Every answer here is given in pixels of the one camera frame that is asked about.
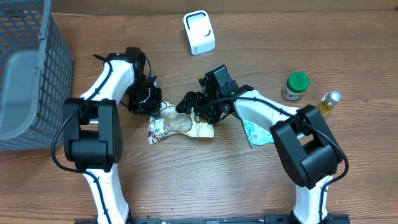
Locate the yellow liquid glass bottle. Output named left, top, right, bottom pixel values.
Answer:
left=316, top=90, right=342, bottom=116

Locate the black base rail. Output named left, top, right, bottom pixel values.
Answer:
left=74, top=212, right=351, bottom=224

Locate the green white yogurt cup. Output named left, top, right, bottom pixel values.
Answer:
left=281, top=72, right=310, bottom=101

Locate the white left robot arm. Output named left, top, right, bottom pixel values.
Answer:
left=58, top=47, right=162, bottom=223

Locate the brown white snack bag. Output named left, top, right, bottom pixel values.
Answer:
left=148, top=101, right=214, bottom=144

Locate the white barcode scanner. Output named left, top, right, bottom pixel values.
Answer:
left=183, top=10, right=216, bottom=55

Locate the teal snack packet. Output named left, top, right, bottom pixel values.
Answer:
left=242, top=120, right=274, bottom=147

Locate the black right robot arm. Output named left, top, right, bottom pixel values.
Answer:
left=176, top=65, right=350, bottom=223

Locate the grey plastic mesh basket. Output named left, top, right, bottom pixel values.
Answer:
left=1, top=0, right=74, bottom=151

